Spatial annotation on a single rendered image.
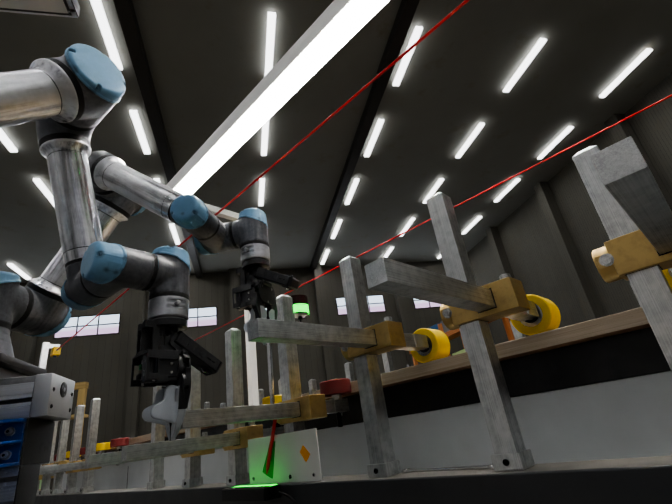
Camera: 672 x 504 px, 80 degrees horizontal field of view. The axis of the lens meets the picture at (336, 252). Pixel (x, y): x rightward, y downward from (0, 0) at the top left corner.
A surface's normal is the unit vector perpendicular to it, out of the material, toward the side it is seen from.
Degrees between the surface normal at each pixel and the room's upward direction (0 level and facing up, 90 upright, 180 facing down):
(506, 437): 90
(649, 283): 90
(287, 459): 90
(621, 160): 90
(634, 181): 180
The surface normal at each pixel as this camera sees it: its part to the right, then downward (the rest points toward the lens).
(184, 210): -0.18, -0.38
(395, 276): 0.70, -0.38
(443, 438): -0.70, -0.20
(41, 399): 0.19, -0.43
